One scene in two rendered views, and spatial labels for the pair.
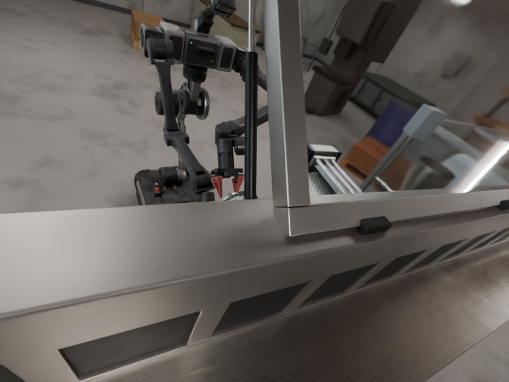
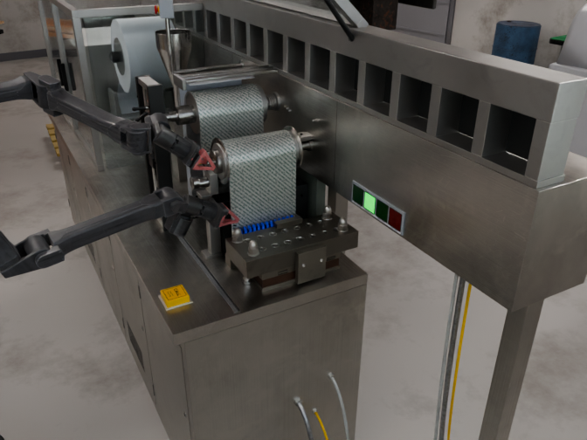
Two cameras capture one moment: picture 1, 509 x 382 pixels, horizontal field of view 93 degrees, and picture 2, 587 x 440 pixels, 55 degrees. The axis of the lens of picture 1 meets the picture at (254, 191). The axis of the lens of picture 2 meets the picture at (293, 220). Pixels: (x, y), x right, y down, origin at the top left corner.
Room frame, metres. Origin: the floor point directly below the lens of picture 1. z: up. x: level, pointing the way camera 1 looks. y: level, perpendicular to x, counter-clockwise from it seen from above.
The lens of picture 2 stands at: (0.13, 1.64, 1.91)
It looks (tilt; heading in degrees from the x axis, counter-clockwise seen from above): 28 degrees down; 278
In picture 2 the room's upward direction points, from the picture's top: straight up
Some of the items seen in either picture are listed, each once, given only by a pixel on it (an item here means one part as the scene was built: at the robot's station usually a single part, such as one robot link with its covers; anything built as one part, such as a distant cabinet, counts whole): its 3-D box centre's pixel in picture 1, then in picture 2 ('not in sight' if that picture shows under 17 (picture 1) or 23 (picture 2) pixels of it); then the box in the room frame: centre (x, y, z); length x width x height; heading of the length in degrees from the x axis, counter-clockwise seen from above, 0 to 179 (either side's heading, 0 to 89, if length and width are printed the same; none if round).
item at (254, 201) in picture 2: not in sight; (264, 202); (0.47, 0.00, 1.10); 0.23 x 0.01 x 0.18; 37
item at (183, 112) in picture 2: not in sight; (184, 114); (0.77, -0.16, 1.33); 0.06 x 0.06 x 0.06; 37
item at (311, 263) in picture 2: not in sight; (311, 264); (0.30, 0.14, 0.96); 0.10 x 0.03 x 0.11; 37
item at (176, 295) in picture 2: not in sight; (175, 296); (0.69, 0.30, 0.91); 0.07 x 0.07 x 0.02; 37
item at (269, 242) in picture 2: not in sight; (293, 243); (0.37, 0.07, 1.00); 0.40 x 0.16 x 0.06; 37
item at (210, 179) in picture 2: not in sight; (208, 215); (0.66, 0.03, 1.05); 0.06 x 0.05 x 0.31; 37
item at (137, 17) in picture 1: (164, 36); not in sight; (5.63, 3.20, 0.25); 1.35 x 0.93 x 0.51; 133
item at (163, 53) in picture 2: not in sight; (180, 115); (0.96, -0.61, 1.18); 0.14 x 0.14 x 0.57
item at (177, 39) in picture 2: not in sight; (173, 38); (0.96, -0.61, 1.50); 0.14 x 0.14 x 0.06
